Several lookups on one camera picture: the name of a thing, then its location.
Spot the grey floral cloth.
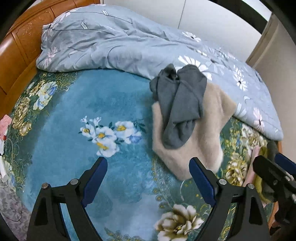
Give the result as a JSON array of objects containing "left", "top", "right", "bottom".
[{"left": 0, "top": 179, "right": 31, "bottom": 241}]

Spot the wooden headboard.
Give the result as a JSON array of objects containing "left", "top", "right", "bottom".
[{"left": 0, "top": 0, "right": 102, "bottom": 117}]

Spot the pink garment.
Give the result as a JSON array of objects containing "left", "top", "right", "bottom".
[{"left": 243, "top": 146, "right": 263, "bottom": 187}]

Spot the blue-grey floral duvet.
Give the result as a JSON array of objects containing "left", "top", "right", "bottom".
[{"left": 36, "top": 3, "right": 284, "bottom": 141}]

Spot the teal floral blanket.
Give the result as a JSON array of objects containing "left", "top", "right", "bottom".
[{"left": 3, "top": 68, "right": 281, "bottom": 241}]

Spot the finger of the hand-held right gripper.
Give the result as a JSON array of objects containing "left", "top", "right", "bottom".
[
  {"left": 253, "top": 155, "right": 295, "bottom": 186},
  {"left": 275, "top": 152, "right": 296, "bottom": 174}
]

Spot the beige cabinet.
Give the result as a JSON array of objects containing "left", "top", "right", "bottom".
[{"left": 245, "top": 13, "right": 296, "bottom": 163}]

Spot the grey knit garment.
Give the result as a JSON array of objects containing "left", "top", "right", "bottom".
[{"left": 149, "top": 64, "right": 208, "bottom": 149}]

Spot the yellow-green garment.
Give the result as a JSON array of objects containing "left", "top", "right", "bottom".
[{"left": 254, "top": 145, "right": 277, "bottom": 204}]

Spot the black door frame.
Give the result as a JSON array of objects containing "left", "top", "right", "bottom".
[{"left": 214, "top": 0, "right": 274, "bottom": 35}]

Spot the pink patterned pouch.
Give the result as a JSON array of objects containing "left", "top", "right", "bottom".
[{"left": 0, "top": 115, "right": 12, "bottom": 136}]

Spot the beige fuzzy sweater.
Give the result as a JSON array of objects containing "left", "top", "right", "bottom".
[{"left": 151, "top": 82, "right": 237, "bottom": 181}]

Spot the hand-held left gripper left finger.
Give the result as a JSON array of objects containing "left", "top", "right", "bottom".
[{"left": 27, "top": 157, "right": 108, "bottom": 241}]

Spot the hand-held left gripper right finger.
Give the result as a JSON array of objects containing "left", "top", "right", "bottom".
[{"left": 189, "top": 157, "right": 271, "bottom": 241}]

